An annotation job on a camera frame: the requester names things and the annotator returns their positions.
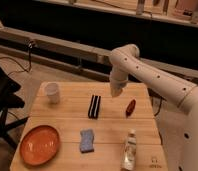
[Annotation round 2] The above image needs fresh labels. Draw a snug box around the white paper cup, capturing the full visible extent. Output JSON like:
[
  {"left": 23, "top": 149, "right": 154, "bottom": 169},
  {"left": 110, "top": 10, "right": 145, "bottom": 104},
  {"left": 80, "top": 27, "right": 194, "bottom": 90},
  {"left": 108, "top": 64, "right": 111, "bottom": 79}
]
[{"left": 44, "top": 83, "right": 60, "bottom": 104}]

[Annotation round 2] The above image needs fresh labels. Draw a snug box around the black cable on floor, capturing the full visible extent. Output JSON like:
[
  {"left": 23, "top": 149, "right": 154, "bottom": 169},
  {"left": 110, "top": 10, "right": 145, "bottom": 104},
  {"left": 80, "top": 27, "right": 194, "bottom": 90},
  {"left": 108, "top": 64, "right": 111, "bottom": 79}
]
[{"left": 0, "top": 39, "right": 36, "bottom": 76}]

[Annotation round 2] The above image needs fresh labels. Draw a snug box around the red brown oblong object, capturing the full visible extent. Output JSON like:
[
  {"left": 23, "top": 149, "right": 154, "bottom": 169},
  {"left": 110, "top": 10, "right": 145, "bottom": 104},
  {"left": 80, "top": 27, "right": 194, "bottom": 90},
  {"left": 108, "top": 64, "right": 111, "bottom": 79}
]
[{"left": 126, "top": 99, "right": 136, "bottom": 117}]

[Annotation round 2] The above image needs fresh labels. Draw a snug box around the black white striped block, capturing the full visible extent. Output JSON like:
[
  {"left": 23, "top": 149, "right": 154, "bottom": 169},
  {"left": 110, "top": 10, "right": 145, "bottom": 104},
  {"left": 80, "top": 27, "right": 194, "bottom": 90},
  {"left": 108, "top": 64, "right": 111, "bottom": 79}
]
[{"left": 88, "top": 95, "right": 101, "bottom": 119}]

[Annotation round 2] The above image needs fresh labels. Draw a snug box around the grey metal rail beam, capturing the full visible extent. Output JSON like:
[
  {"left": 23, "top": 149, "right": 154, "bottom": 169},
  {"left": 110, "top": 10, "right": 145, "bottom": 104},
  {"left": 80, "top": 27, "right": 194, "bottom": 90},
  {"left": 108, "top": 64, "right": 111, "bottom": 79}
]
[{"left": 0, "top": 27, "right": 198, "bottom": 84}]

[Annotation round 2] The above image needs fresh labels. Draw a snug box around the orange plate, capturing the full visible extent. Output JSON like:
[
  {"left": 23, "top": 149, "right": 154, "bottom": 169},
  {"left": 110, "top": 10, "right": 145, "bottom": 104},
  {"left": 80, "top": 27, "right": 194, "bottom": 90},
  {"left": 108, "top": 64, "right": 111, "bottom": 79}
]
[{"left": 19, "top": 125, "right": 60, "bottom": 166}]

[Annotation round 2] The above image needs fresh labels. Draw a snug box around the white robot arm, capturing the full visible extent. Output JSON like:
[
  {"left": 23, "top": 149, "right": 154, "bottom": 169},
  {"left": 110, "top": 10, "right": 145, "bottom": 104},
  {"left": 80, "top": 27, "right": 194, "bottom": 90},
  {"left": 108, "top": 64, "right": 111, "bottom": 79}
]
[{"left": 109, "top": 44, "right": 198, "bottom": 171}]

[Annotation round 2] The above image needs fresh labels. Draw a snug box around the black office chair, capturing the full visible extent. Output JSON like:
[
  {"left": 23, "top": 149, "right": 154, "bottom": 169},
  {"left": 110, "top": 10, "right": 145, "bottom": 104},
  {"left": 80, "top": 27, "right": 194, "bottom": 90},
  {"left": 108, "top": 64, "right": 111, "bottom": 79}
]
[{"left": 0, "top": 66, "right": 28, "bottom": 149}]

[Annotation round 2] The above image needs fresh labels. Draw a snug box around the white squeeze tube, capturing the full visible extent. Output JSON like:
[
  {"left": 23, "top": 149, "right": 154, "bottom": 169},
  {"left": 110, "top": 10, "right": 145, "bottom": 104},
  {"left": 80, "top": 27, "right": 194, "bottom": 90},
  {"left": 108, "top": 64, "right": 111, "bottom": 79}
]
[{"left": 121, "top": 129, "right": 137, "bottom": 171}]

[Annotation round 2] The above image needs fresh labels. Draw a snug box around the blue sponge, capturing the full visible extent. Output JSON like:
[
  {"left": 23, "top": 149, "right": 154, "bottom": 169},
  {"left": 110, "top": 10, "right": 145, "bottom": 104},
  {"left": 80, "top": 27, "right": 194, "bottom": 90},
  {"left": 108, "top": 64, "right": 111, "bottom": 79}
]
[{"left": 80, "top": 129, "right": 94, "bottom": 153}]

